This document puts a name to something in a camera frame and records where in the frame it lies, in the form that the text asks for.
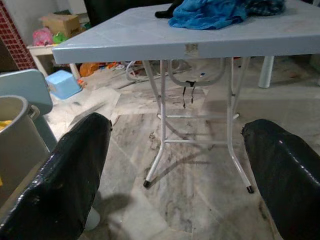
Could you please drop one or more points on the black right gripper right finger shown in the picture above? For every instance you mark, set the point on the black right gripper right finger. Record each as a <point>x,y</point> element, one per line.
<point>287,187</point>

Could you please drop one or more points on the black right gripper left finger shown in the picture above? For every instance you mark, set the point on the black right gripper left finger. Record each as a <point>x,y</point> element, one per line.
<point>62,187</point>

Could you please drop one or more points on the blue cloth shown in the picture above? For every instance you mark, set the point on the blue cloth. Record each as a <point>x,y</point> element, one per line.
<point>205,15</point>

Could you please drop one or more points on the grey bucket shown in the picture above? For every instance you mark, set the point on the grey bucket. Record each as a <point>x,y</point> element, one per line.
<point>15,155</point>

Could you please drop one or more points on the yellow cloth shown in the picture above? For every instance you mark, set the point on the yellow cloth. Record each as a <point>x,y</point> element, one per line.
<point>5,125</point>

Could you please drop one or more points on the small light blue tub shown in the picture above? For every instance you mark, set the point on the small light blue tub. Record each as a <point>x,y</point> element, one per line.
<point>63,83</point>

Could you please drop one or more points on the orange toy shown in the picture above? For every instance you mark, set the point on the orange toy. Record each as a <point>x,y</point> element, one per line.
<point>88,68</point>

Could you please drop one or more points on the low white table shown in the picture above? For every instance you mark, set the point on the low white table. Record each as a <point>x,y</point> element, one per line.
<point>42,50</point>

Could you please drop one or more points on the green plastic bag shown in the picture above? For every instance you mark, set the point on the green plastic bag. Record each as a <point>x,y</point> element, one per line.
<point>60,37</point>

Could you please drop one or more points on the pink plastic bag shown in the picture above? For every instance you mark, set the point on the pink plastic bag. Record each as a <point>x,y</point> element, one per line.
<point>42,37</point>

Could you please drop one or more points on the red lattice panel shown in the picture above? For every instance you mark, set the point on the red lattice panel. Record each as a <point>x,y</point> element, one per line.
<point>12,42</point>

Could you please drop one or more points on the cardboard box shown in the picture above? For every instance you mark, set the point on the cardboard box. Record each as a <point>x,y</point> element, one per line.
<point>62,23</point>

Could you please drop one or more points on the white folding table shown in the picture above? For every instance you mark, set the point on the white folding table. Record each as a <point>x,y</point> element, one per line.
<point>137,37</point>

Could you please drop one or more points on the blue plaid shirt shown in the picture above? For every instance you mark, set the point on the blue plaid shirt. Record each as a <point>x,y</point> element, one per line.
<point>265,6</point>

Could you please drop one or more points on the black television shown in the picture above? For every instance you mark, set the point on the black television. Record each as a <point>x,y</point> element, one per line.
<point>112,10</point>

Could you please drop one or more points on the black garment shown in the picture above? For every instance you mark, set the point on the black garment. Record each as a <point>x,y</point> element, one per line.
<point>166,12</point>

